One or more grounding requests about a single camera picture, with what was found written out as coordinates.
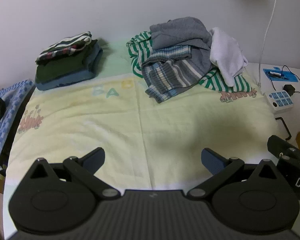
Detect folded dark green garment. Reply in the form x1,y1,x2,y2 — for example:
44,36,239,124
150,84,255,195
36,40,103,83

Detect green white striped shirt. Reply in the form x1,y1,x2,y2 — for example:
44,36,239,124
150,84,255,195
126,31,253,93

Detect blue tray on desk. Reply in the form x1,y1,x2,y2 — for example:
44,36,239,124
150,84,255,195
263,67,298,82

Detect black power adapter with cable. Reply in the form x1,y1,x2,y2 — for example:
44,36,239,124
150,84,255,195
270,65,300,96

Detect white side desk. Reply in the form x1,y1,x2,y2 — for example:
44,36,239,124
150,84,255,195
246,63,300,144

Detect grey blue striped sweater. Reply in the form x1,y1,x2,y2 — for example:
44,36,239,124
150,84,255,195
141,45,211,103

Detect white power strip blue sockets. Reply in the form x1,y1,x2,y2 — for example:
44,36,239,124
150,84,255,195
264,90,294,114

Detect grey fleece garment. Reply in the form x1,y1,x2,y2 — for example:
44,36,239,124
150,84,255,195
149,16,213,77

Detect blue white checkered cloth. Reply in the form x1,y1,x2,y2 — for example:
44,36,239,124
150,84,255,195
0,79,34,170

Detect white t-shirt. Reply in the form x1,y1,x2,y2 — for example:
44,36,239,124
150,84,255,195
210,27,248,87

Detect black wire bracket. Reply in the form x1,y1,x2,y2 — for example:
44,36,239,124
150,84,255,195
275,116,292,141

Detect white power cord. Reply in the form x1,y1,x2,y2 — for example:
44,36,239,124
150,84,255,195
257,0,280,87

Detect yellow green baby blanket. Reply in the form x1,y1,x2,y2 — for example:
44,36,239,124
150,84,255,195
6,43,280,190

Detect folded striped plaid garment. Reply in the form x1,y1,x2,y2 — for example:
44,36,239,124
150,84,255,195
36,31,92,64

